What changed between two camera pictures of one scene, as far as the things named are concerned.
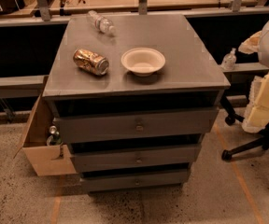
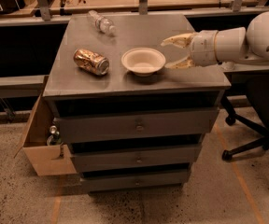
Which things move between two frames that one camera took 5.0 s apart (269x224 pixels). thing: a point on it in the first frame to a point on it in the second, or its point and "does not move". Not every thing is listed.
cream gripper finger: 251,45 to 203,49
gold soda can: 91,62 does not move
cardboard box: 35,139 does not move
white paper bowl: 143,61 does not move
